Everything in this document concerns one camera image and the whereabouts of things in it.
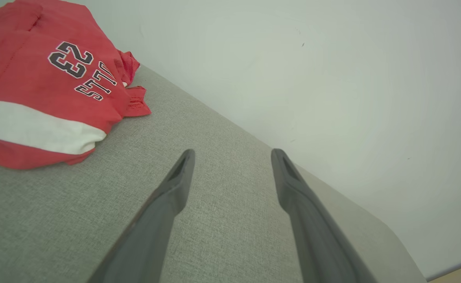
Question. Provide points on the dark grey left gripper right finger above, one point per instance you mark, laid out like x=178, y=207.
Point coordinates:
x=317, y=243

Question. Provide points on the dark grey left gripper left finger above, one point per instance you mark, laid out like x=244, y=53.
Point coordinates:
x=152, y=236

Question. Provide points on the red shorts with white stripes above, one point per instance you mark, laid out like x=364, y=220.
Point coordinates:
x=130, y=65

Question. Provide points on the red jersey with number 23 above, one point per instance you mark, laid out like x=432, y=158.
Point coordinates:
x=37, y=86

